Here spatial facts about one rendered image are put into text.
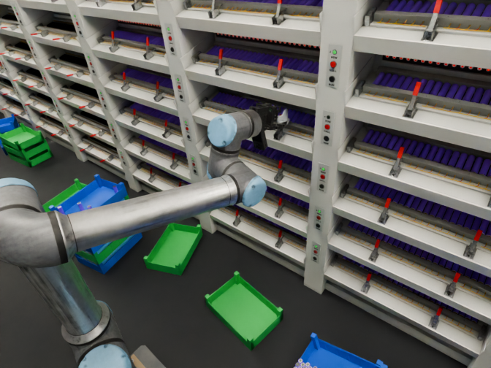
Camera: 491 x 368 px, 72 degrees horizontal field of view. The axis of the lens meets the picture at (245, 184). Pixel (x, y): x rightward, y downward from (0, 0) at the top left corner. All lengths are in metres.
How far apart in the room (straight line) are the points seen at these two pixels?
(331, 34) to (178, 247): 1.37
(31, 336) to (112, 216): 1.19
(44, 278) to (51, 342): 0.85
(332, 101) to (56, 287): 0.94
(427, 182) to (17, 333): 1.80
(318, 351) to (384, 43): 1.16
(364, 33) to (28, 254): 0.94
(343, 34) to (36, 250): 0.89
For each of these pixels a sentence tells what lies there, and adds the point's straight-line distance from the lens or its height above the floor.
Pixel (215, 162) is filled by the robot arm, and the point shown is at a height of 0.83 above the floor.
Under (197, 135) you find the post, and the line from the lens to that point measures 1.60.
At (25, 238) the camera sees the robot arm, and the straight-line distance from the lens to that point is 0.78.
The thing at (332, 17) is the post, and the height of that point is 1.19.
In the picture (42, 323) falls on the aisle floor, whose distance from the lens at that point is 1.93.
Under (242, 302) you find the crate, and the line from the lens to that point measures 1.67.
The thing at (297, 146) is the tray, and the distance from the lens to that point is 1.24.
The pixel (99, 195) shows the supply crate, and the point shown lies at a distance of 1.94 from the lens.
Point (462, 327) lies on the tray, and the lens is 1.58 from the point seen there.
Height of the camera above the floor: 1.40
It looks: 37 degrees down
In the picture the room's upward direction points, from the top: 4 degrees counter-clockwise
